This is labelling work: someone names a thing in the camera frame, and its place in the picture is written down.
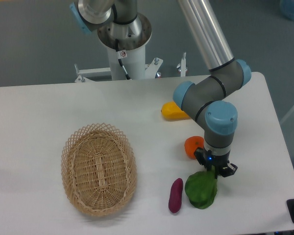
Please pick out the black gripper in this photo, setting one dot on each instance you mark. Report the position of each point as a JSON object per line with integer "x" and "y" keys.
{"x": 221, "y": 163}

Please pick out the green bok choy vegetable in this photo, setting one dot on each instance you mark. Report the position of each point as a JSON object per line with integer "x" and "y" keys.
{"x": 201, "y": 188}

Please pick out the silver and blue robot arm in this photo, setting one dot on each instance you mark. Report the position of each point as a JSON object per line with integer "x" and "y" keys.
{"x": 123, "y": 30}

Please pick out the orange tangerine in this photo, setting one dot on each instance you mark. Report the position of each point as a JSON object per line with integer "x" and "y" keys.
{"x": 191, "y": 144}

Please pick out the purple sweet potato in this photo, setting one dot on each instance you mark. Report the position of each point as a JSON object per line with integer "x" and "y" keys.
{"x": 175, "y": 199}

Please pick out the yellow mango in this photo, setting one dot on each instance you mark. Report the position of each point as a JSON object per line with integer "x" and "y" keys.
{"x": 171, "y": 111}

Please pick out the woven wicker basket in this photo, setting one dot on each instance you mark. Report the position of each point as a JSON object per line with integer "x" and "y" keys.
{"x": 98, "y": 170}

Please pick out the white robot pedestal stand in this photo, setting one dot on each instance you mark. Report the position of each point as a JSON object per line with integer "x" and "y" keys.
{"x": 123, "y": 65}

